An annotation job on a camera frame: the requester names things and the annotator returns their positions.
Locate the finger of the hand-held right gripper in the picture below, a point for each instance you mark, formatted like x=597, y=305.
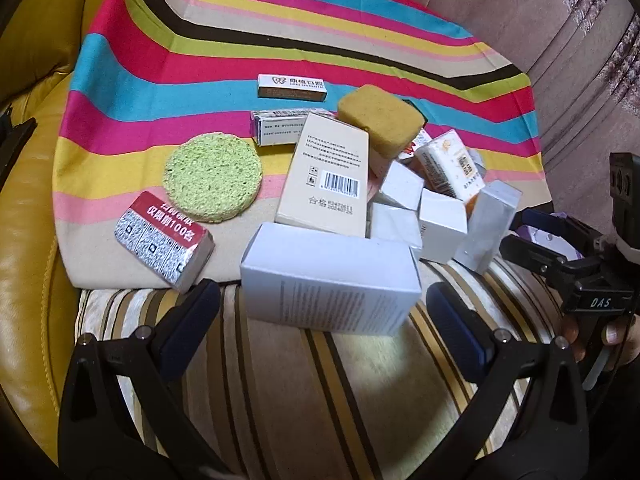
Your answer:
x=530, y=255
x=542, y=221

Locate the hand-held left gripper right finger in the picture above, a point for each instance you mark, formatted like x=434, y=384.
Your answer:
x=457, y=330

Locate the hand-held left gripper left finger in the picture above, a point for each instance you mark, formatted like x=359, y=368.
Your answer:
x=192, y=327

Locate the pale purple container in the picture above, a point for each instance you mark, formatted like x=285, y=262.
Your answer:
x=531, y=233

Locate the white box with lettering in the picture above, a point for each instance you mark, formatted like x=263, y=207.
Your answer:
x=442, y=225

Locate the red and silver box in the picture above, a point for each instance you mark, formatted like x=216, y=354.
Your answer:
x=160, y=240

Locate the orange and white packet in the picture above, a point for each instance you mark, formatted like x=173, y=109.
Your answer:
x=450, y=162

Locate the large white box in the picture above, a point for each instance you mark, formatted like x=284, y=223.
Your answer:
x=325, y=280

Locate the green round sponge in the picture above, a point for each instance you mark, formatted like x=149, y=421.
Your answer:
x=212, y=177

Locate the yellow rectangular sponge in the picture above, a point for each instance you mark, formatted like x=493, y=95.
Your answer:
x=375, y=115

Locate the tall beige barcode box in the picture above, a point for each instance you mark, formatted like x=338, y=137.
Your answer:
x=325, y=180

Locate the small white barcode box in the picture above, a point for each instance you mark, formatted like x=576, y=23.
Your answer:
x=272, y=127

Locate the small white logo box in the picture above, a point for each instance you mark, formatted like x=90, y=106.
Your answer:
x=292, y=87

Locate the person's right hand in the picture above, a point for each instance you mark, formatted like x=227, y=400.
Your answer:
x=570, y=332

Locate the brown striped cushion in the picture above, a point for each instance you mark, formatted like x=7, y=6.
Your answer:
x=300, y=385

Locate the pinkish velvet sofa cover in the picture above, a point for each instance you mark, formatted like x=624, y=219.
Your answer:
x=575, y=85

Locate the yellow leather sofa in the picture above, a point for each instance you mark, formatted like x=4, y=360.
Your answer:
x=30, y=260

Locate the black flat object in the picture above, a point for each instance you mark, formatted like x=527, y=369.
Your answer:
x=17, y=135

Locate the colourful striped cloth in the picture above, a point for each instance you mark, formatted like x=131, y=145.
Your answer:
x=150, y=60

